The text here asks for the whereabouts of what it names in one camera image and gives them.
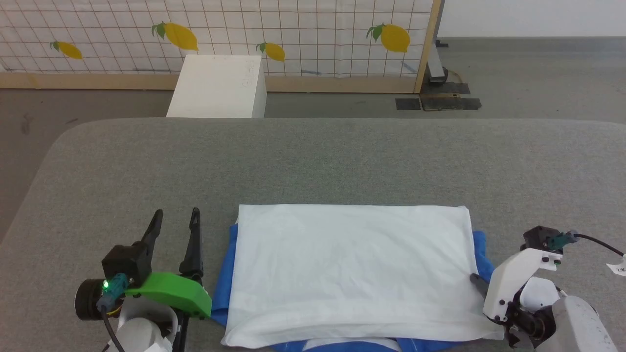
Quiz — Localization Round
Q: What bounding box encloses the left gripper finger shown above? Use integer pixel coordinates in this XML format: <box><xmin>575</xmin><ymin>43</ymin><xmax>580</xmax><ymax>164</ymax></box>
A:
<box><xmin>179</xmin><ymin>208</ymin><xmax>204</xmax><ymax>287</ymax></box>
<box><xmin>141</xmin><ymin>209</ymin><xmax>164</xmax><ymax>255</ymax></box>

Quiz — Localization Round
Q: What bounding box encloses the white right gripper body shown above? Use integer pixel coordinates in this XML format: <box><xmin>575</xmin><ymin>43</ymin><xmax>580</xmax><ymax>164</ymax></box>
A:
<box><xmin>483</xmin><ymin>248</ymin><xmax>563</xmax><ymax>322</ymax></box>

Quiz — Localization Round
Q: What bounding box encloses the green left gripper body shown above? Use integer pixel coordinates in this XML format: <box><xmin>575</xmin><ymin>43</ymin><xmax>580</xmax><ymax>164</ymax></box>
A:
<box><xmin>75</xmin><ymin>272</ymin><xmax>213</xmax><ymax>321</ymax></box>

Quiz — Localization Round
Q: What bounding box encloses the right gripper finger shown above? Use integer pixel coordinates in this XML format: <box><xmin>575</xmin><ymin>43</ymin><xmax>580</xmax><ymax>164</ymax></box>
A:
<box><xmin>469</xmin><ymin>273</ymin><xmax>490</xmax><ymax>299</ymax></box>

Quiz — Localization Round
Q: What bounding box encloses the blue and white garment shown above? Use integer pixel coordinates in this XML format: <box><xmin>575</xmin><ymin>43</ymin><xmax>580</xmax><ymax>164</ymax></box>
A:
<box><xmin>211</xmin><ymin>204</ymin><xmax>505</xmax><ymax>352</ymax></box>

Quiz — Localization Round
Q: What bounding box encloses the white paper tag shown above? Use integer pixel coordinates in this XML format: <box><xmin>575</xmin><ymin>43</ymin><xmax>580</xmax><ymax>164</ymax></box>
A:
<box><xmin>606</xmin><ymin>254</ymin><xmax>626</xmax><ymax>277</ymax></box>

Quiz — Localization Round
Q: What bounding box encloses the grey fabric sofa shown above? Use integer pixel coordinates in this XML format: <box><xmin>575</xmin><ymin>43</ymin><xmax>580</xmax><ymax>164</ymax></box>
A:
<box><xmin>0</xmin><ymin>117</ymin><xmax>626</xmax><ymax>352</ymax></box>

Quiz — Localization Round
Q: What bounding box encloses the white rectangular box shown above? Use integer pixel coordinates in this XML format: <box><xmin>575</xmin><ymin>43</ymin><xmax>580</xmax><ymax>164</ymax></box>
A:
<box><xmin>166</xmin><ymin>55</ymin><xmax>268</xmax><ymax>119</ymax></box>

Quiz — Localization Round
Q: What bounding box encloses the white board on metal stand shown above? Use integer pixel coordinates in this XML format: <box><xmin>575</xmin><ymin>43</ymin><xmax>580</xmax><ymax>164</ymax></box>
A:
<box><xmin>425</xmin><ymin>0</ymin><xmax>626</xmax><ymax>88</ymax></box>

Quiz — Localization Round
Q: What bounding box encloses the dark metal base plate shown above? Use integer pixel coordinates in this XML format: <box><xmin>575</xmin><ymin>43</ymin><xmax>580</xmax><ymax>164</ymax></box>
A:
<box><xmin>420</xmin><ymin>82</ymin><xmax>483</xmax><ymax>112</ymax></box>

